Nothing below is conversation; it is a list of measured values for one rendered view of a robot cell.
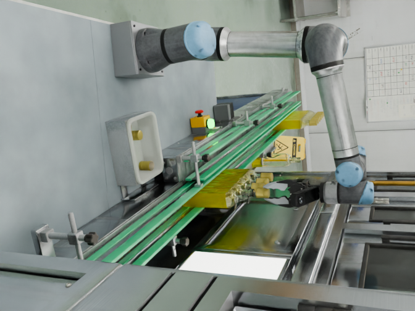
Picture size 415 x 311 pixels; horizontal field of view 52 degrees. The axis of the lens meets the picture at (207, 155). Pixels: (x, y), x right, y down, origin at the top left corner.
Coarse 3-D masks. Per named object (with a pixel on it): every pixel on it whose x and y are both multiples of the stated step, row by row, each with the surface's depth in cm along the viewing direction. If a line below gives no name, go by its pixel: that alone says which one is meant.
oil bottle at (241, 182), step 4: (212, 180) 165; (216, 180) 165; (220, 180) 164; (224, 180) 163; (228, 180) 163; (232, 180) 162; (236, 180) 161; (240, 180) 161; (244, 180) 161; (240, 184) 159; (244, 184) 160; (244, 188) 159
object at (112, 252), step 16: (288, 112) 282; (272, 128) 241; (176, 192) 153; (192, 192) 150; (160, 208) 139; (176, 208) 138; (144, 224) 128; (112, 240) 119; (128, 240) 118; (96, 256) 111; (112, 256) 109
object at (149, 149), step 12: (132, 120) 138; (144, 120) 152; (156, 120) 151; (144, 132) 153; (156, 132) 152; (132, 144) 137; (144, 144) 154; (156, 144) 153; (132, 156) 138; (144, 156) 156; (156, 156) 154; (156, 168) 154; (144, 180) 143
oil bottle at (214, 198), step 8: (200, 192) 154; (208, 192) 153; (216, 192) 151; (224, 192) 150; (232, 192) 150; (192, 200) 155; (200, 200) 153; (208, 200) 152; (216, 200) 151; (224, 200) 149; (232, 200) 149
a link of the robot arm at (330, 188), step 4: (332, 180) 143; (324, 184) 144; (328, 184) 143; (332, 184) 142; (336, 184) 142; (324, 188) 143; (328, 188) 142; (332, 188) 141; (336, 188) 141; (324, 192) 142; (328, 192) 141; (332, 192) 141; (336, 192) 140; (324, 196) 143; (328, 196) 141; (332, 196) 141; (336, 196) 140; (324, 200) 143; (328, 200) 142; (332, 200) 141; (336, 200) 141
